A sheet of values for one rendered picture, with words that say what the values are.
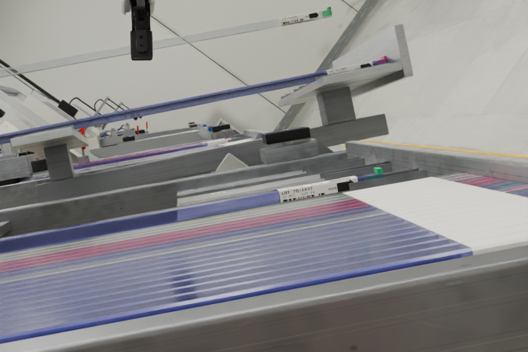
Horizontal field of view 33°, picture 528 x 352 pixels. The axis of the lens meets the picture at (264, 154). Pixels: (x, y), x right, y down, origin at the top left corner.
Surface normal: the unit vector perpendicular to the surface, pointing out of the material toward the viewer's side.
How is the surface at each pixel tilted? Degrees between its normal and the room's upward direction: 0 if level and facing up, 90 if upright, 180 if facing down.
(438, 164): 45
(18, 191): 90
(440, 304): 90
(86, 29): 90
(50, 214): 90
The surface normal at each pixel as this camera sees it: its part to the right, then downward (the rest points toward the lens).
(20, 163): 0.10, 0.04
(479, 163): -0.98, 0.17
